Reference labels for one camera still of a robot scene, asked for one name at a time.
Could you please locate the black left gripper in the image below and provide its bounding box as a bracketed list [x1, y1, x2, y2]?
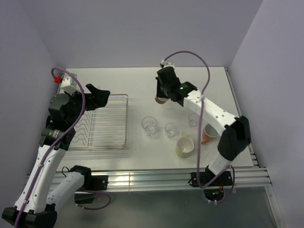
[65, 83, 110, 126]

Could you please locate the brown and white paper cup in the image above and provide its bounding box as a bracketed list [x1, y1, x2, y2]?
[155, 96, 169, 105]

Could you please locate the large clear glass tumbler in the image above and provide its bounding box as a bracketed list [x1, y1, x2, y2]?
[142, 116, 158, 136]

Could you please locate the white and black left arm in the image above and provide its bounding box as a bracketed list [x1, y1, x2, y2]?
[2, 84, 110, 228]

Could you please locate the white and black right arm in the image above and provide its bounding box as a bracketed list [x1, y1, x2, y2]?
[155, 66, 251, 185]

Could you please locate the small clear glass right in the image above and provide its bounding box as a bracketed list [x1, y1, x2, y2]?
[188, 113, 200, 128]

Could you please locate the small clear glass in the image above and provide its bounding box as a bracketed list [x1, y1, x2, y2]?
[188, 113, 200, 128]
[164, 123, 177, 138]

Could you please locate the small clear glass middle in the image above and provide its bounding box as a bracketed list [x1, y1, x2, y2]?
[164, 123, 177, 138]

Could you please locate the yellow-green ceramic mug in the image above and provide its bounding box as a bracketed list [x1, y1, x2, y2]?
[175, 132, 194, 158]

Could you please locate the orange ceramic mug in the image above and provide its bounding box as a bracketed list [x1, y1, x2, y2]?
[201, 124, 219, 144]

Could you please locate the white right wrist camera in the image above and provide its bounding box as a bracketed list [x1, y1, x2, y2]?
[160, 59, 175, 68]

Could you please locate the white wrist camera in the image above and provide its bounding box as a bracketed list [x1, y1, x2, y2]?
[60, 73, 80, 94]
[160, 59, 175, 68]

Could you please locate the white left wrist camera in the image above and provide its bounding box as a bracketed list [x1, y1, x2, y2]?
[60, 73, 80, 94]

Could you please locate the metal wire dish rack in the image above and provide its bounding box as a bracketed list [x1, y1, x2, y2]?
[69, 94, 129, 151]

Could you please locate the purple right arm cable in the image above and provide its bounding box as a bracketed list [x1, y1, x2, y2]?
[161, 50, 236, 205]

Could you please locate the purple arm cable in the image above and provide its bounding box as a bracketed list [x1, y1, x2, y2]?
[161, 50, 236, 205]
[14, 67, 112, 228]

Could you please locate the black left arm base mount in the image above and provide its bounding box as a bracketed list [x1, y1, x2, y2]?
[74, 175, 108, 205]

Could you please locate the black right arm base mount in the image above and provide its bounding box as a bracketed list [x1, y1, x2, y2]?
[199, 170, 235, 203]

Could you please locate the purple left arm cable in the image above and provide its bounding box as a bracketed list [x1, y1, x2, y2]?
[14, 67, 112, 228]

